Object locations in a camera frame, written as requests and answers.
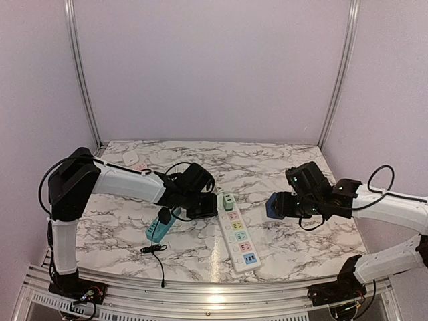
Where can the pink power strip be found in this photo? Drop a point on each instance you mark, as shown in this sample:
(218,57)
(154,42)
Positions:
(139,166)

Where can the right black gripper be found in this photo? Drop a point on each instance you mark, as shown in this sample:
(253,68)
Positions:
(283,206)

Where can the teal power strip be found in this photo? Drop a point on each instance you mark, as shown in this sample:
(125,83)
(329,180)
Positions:
(161,225)

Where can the white small adapter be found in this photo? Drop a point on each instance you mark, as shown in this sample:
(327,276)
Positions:
(130,158)

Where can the mint green usb charger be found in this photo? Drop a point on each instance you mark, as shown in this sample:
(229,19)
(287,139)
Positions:
(226,202)

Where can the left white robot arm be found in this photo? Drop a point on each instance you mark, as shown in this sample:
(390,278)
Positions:
(74,179)

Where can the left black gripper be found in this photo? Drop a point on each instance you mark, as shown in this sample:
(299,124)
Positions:
(210,210)

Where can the left aluminium corner post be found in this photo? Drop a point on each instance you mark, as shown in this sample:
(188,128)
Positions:
(79,68)

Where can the black charger with thin cable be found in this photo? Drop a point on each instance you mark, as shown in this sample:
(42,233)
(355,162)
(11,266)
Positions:
(152,249)

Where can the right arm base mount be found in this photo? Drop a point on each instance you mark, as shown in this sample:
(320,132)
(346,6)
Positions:
(333,292)

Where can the aluminium front frame rail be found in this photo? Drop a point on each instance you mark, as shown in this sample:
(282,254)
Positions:
(131,298)

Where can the aluminium corner post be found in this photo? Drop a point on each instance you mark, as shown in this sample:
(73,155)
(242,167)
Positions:
(345,58)
(79,68)

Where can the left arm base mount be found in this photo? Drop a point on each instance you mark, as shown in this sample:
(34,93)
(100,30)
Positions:
(76,289)

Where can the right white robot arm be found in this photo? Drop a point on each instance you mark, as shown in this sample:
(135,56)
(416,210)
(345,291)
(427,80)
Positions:
(354,199)

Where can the right aluminium corner post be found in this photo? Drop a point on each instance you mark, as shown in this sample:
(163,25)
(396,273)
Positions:
(345,58)

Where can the long white power strip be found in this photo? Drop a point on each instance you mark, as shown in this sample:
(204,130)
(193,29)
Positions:
(238,242)

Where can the blue cube socket adapter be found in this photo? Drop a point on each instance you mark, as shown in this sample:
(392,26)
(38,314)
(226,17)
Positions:
(270,207)

